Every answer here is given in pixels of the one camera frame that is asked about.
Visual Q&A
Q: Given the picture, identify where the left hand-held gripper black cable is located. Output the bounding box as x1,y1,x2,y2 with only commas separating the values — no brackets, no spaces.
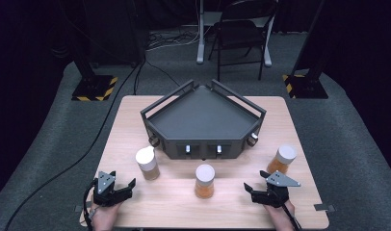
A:
82,179,100,231

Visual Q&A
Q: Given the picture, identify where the black equipment cabinet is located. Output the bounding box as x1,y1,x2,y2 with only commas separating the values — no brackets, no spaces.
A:
84,0,149,66

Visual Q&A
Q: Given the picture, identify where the hand-held gripper black cable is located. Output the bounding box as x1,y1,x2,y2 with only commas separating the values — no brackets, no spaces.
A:
82,179,100,231
270,189,303,231

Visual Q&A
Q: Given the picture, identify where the long black floor cable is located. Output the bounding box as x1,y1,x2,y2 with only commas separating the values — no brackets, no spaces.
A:
3,59,146,231

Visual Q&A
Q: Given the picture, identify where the white desk frame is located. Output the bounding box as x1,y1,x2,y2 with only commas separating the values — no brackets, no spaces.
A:
180,0,276,68

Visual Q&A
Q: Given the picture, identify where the orange white-capped bottle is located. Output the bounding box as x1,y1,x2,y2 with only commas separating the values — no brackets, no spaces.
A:
266,143,298,176
194,164,217,199
135,145,161,181

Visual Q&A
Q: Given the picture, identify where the bundle of floor cables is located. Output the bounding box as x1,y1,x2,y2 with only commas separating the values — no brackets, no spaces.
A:
146,30,201,52

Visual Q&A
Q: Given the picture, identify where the short black floor cable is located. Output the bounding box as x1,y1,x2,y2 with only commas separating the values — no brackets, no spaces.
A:
133,59,146,96

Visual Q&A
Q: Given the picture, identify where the dark grey corner shelf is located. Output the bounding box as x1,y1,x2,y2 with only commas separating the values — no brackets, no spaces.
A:
140,79,268,161

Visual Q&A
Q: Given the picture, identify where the black stand with striped base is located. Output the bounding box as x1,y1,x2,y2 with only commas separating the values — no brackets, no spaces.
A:
67,47,119,102
282,0,329,100

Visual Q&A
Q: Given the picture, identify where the black folding chair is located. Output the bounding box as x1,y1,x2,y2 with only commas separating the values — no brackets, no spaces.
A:
207,0,279,82

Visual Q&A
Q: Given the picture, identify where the person's left hand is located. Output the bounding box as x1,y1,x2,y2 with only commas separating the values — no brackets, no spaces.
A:
89,202,122,231

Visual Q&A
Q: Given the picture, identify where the person's right hand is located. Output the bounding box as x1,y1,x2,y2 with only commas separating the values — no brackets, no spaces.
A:
264,199,297,231

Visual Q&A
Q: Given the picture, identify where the thin black floor cable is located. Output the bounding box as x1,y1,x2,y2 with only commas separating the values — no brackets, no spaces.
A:
144,60,187,94

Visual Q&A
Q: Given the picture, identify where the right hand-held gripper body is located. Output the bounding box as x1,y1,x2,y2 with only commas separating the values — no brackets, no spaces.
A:
251,170,301,208

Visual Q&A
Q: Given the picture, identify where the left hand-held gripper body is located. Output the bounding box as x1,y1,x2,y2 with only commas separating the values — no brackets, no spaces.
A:
92,170,134,207

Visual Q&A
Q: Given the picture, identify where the right hand-held gripper black cable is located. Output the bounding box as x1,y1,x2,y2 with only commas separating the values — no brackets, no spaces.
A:
270,189,303,231

